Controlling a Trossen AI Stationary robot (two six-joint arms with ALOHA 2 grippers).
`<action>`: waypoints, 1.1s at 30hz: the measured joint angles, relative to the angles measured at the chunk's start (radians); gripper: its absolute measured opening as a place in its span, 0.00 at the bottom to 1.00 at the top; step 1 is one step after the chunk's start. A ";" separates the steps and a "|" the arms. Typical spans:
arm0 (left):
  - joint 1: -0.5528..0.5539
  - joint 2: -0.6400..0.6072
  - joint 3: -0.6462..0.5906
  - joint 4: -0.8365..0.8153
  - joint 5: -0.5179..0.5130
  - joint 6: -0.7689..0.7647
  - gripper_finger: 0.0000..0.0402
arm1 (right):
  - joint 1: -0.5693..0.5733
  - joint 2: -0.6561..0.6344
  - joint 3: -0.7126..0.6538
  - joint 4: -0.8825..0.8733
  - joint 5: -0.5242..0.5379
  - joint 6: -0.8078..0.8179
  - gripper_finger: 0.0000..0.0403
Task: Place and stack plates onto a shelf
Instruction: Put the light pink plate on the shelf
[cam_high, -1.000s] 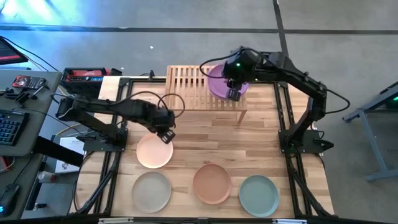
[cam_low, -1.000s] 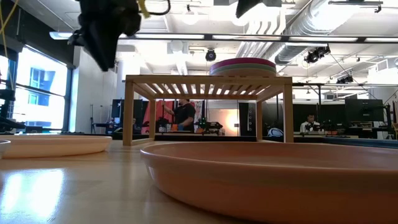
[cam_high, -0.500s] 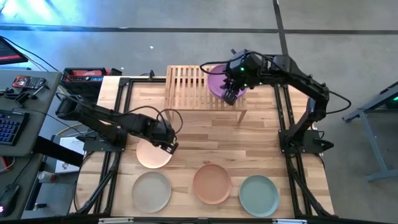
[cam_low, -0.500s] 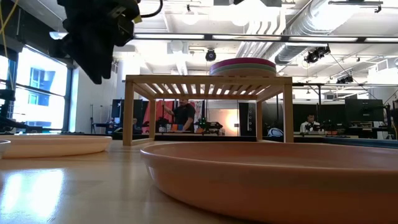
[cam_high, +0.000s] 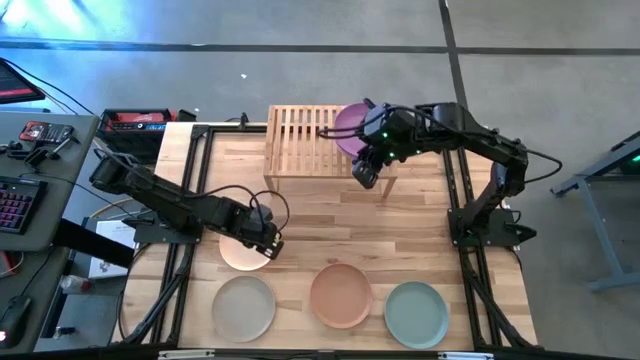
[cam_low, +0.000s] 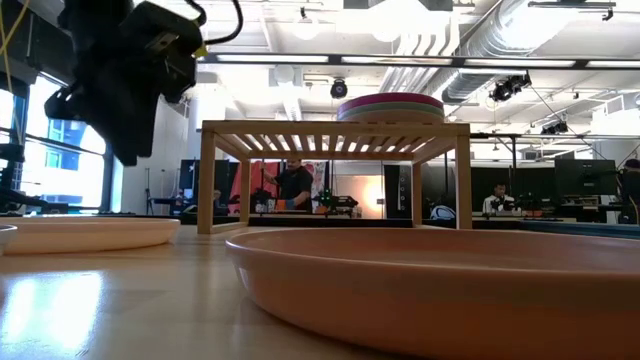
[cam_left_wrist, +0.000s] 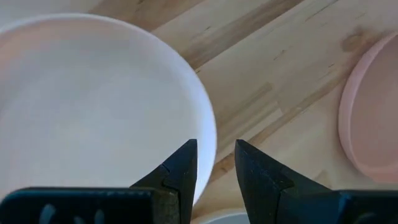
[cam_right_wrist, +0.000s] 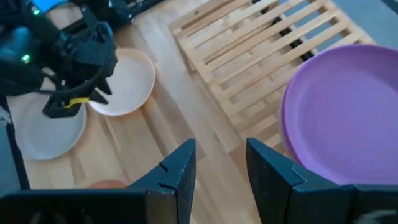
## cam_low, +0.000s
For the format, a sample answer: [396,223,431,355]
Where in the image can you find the black display panel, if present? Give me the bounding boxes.
[178,158,201,204]

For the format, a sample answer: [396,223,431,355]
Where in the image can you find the black green machine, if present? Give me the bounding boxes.
[312,188,360,212]

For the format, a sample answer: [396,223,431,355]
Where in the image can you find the light pink plate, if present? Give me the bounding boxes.
[338,108,445,124]

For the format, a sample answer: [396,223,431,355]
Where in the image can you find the yellow cable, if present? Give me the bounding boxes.
[0,0,31,101]

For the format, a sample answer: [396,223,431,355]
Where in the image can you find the wooden slatted shelf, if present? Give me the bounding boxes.
[197,119,474,235]

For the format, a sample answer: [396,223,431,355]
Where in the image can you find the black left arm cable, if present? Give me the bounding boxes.
[184,0,245,46]

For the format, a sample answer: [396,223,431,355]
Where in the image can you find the black spotlight cluster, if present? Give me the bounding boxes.
[488,73,532,104]
[539,120,570,136]

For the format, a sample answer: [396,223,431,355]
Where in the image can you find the black ceiling spotlight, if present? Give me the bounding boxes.
[329,77,350,100]

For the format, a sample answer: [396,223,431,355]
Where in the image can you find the black office monitor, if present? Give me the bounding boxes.
[553,158,620,197]

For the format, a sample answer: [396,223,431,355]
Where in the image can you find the pale peach plate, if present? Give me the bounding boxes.
[0,216,181,256]

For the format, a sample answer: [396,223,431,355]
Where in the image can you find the silver ventilation duct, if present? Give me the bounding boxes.
[439,0,591,105]

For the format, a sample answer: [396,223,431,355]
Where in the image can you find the sage green plate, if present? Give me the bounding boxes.
[337,101,445,115]

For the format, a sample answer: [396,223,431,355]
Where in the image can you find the white blue helmet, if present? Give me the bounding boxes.
[429,203,458,222]

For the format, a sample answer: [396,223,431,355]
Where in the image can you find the terracotta plate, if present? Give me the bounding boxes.
[224,227,640,360]

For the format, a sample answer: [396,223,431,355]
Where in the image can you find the colourful poster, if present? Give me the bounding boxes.
[299,160,329,209]

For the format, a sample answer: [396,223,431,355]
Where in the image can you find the long ceiling light strip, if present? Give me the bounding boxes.
[197,52,640,70]

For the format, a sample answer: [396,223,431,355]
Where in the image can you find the black cabinet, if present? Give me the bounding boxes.
[383,163,414,218]

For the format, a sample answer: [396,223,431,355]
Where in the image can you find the magenta plate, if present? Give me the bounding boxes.
[337,91,445,109]

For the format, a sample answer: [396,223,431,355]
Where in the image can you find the thin black tripod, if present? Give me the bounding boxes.
[143,167,154,210]

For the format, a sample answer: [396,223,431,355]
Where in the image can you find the teal plate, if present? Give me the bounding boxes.
[519,220,640,240]

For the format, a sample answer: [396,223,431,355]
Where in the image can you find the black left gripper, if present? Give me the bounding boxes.
[43,0,206,167]

